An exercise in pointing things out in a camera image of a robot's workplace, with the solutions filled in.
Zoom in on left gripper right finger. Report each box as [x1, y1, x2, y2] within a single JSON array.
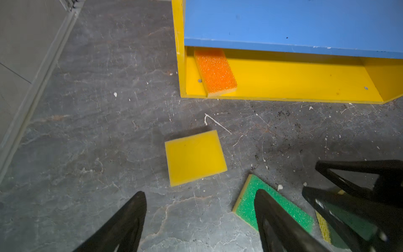
[[254, 189, 328, 252]]

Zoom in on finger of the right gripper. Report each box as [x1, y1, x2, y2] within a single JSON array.
[[315, 160, 403, 208], [302, 187, 403, 252]]

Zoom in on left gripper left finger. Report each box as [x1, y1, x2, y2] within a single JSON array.
[[75, 191, 147, 252]]

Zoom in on orange yellow sponge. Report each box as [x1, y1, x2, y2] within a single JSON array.
[[194, 48, 238, 97]]

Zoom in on yellow shelf with coloured boards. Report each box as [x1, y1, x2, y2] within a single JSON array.
[[171, 1, 403, 104]]

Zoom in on dark green wavy sponge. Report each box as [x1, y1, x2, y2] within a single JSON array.
[[315, 205, 377, 249]]

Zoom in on bright green yellow sponge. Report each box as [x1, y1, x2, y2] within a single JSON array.
[[232, 174, 315, 235]]

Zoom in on small yellow sponge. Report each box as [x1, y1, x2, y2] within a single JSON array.
[[165, 130, 227, 187]]

